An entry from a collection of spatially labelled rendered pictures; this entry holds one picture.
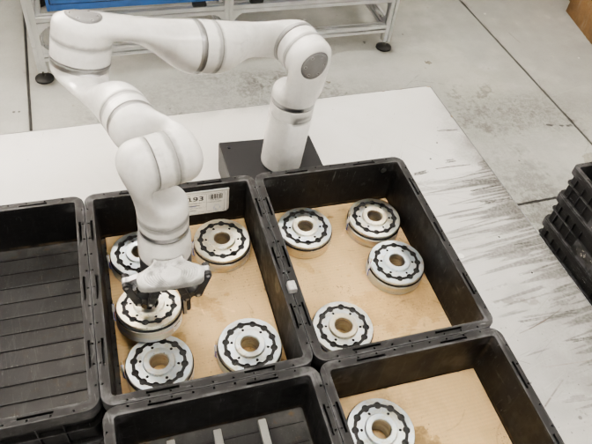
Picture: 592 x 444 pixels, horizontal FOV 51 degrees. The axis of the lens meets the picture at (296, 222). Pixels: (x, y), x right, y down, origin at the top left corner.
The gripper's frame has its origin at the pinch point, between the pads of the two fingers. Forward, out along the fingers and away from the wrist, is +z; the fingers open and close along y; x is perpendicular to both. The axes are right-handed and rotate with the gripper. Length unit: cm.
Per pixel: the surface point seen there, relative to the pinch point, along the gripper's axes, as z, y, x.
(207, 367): 4.7, -4.5, 9.7
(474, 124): 83, -155, -132
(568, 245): 47, -122, -32
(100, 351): -5.1, 10.6, 9.5
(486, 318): -6, -48, 16
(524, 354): 17, -66, 13
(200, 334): 4.6, -4.5, 3.4
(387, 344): -5.7, -30.2, 17.1
